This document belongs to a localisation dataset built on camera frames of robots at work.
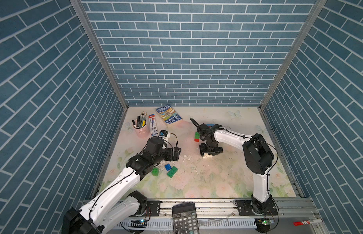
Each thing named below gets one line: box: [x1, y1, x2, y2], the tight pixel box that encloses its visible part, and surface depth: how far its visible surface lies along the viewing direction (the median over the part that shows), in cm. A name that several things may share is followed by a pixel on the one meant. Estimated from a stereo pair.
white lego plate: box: [202, 152, 214, 158], surface depth 92 cm
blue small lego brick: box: [164, 163, 172, 172], surface depth 88 cm
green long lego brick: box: [164, 163, 179, 179], surface depth 88 cm
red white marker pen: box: [292, 218, 323, 227], surface depth 71 cm
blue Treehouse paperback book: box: [155, 104, 183, 128], surface depth 114 cm
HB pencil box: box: [148, 113, 159, 137], surface depth 111 cm
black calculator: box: [171, 202, 200, 234], surface depth 71 cm
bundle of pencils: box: [139, 111, 148, 128], surface depth 96 cm
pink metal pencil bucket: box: [131, 116, 150, 138], surface depth 98 cm
